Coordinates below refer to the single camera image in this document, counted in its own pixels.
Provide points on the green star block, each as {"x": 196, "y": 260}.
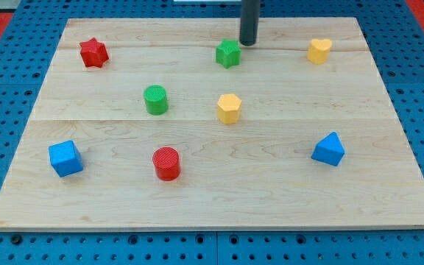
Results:
{"x": 228, "y": 53}

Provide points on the red star block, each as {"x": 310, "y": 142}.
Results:
{"x": 93, "y": 53}

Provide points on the yellow hexagon block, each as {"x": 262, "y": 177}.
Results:
{"x": 229, "y": 108}

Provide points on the red cylinder block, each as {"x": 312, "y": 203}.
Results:
{"x": 166, "y": 161}

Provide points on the green cylinder block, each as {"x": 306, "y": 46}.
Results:
{"x": 156, "y": 101}

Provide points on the light wooden board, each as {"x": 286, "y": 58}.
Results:
{"x": 255, "y": 174}

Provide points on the blue triangular prism block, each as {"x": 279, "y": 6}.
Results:
{"x": 329, "y": 150}

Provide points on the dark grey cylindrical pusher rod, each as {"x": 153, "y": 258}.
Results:
{"x": 250, "y": 12}

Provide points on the yellow heart block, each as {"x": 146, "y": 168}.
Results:
{"x": 319, "y": 50}

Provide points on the blue cube block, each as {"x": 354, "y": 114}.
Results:
{"x": 65, "y": 158}

